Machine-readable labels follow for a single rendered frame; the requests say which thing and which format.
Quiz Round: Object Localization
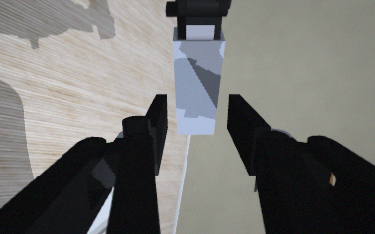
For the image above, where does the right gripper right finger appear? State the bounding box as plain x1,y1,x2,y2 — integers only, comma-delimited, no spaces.
227,94,375,234

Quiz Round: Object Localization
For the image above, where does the grey shallow tray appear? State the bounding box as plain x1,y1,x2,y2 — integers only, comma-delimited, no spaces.
87,188,113,234

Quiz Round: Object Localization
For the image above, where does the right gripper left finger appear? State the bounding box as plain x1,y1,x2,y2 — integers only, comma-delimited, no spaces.
0,94,168,234

